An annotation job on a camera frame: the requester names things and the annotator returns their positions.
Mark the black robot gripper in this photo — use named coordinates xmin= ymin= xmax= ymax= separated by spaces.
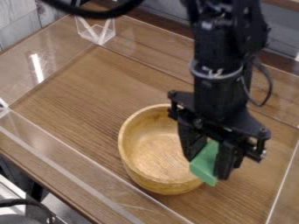
xmin=168 ymin=59 xmax=270 ymax=180

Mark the green rectangular block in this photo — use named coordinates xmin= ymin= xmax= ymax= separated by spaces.
xmin=189 ymin=140 xmax=218 ymax=186

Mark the brown wooden bowl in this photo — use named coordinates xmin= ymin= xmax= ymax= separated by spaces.
xmin=117 ymin=104 xmax=202 ymax=195

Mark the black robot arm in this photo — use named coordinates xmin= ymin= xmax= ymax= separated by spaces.
xmin=168 ymin=0 xmax=270 ymax=186

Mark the clear acrylic tray enclosure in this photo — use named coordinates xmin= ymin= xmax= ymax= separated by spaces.
xmin=0 ymin=17 xmax=299 ymax=224

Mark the black metal table frame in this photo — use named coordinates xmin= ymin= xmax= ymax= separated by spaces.
xmin=0 ymin=157 xmax=91 ymax=224

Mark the thick black cable loop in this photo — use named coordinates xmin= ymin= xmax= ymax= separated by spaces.
xmin=38 ymin=0 xmax=145 ymax=20

